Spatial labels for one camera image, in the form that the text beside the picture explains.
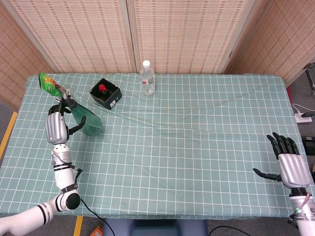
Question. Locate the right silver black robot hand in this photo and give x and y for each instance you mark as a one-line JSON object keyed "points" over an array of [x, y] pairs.
{"points": [[294, 169]]}

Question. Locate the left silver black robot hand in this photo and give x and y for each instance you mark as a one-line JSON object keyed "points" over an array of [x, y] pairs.
{"points": [[56, 127]]}

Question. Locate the green spray bottle black trigger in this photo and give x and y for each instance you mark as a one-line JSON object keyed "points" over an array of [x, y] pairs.
{"points": [[89, 123]]}

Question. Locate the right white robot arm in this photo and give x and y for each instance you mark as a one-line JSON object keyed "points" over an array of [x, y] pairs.
{"points": [[304, 221]]}

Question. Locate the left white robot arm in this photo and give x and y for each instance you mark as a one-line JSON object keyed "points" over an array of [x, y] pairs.
{"points": [[64, 177]]}

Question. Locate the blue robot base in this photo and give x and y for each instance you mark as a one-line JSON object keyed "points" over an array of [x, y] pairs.
{"points": [[155, 228]]}

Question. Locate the clear plastic water bottle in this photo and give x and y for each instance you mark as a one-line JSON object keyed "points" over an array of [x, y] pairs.
{"points": [[147, 83]]}

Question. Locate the black device on floor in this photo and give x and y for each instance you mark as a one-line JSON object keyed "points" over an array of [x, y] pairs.
{"points": [[308, 145]]}

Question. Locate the green snack bag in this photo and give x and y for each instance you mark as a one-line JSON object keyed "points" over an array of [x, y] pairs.
{"points": [[48, 83]]}

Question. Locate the white power strip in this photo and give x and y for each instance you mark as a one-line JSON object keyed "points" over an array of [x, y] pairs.
{"points": [[301, 119]]}

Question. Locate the black power adapter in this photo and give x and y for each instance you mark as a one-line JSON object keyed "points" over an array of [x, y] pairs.
{"points": [[307, 114]]}

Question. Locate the black box red button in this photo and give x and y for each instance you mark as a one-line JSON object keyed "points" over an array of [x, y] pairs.
{"points": [[112, 100]]}

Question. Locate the bamboo folding screen panel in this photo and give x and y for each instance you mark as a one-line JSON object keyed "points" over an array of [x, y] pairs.
{"points": [[187, 37], [19, 61], [81, 37], [283, 41]]}

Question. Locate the orange cardboard box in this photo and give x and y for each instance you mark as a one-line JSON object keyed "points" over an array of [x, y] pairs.
{"points": [[97, 231]]}

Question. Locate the green checked tablecloth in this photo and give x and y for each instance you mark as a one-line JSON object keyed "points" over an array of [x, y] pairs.
{"points": [[184, 147]]}

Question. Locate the metal screen hinge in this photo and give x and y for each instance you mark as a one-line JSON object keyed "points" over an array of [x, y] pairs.
{"points": [[230, 54]]}

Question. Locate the metal chair frame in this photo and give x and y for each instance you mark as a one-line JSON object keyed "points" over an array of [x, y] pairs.
{"points": [[310, 76]]}

